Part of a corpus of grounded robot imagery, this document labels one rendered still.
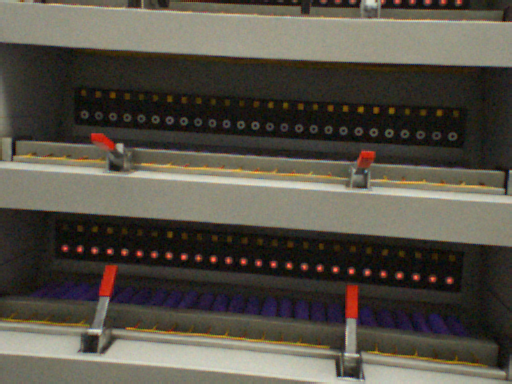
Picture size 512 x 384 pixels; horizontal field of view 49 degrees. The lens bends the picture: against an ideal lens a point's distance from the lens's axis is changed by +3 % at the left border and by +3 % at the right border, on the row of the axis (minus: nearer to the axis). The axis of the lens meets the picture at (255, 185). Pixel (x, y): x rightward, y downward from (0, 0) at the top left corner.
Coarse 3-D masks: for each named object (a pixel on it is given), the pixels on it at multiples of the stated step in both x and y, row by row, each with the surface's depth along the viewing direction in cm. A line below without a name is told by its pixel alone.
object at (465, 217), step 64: (0, 128) 67; (128, 128) 79; (0, 192) 61; (64, 192) 61; (128, 192) 60; (192, 192) 59; (256, 192) 58; (320, 192) 58; (384, 192) 58; (448, 192) 61
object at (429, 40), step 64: (0, 0) 65; (64, 0) 71; (128, 0) 64; (192, 0) 81; (256, 0) 80; (320, 0) 79; (384, 0) 79; (448, 0) 78; (320, 64) 77; (384, 64) 76; (448, 64) 60
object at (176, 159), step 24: (24, 144) 66; (48, 144) 66; (72, 144) 66; (192, 168) 63; (216, 168) 64; (240, 168) 63; (264, 168) 64; (288, 168) 63; (312, 168) 63; (336, 168) 63; (384, 168) 62; (408, 168) 62; (432, 168) 62; (456, 168) 63
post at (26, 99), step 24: (0, 48) 66; (24, 48) 72; (48, 48) 78; (0, 72) 67; (24, 72) 72; (48, 72) 78; (0, 96) 67; (24, 96) 72; (48, 96) 78; (0, 216) 69; (24, 216) 74; (0, 240) 69; (24, 240) 75; (0, 264) 69
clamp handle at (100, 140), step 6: (96, 138) 55; (102, 138) 55; (96, 144) 56; (102, 144) 56; (108, 144) 56; (114, 144) 58; (108, 150) 58; (114, 150) 59; (120, 150) 61; (114, 156) 61; (120, 156) 61
